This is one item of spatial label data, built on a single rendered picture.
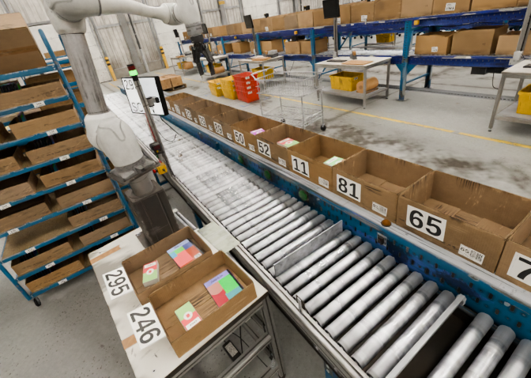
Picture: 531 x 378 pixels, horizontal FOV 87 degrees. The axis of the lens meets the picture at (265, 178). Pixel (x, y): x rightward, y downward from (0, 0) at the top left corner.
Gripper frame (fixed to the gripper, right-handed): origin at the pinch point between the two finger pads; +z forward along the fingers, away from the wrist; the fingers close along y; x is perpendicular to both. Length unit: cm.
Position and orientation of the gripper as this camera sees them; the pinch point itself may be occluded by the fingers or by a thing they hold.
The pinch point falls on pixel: (206, 71)
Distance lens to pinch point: 186.8
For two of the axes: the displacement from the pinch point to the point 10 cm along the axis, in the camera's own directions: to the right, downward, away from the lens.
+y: 7.5, 2.2, -6.2
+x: 6.3, -5.1, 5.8
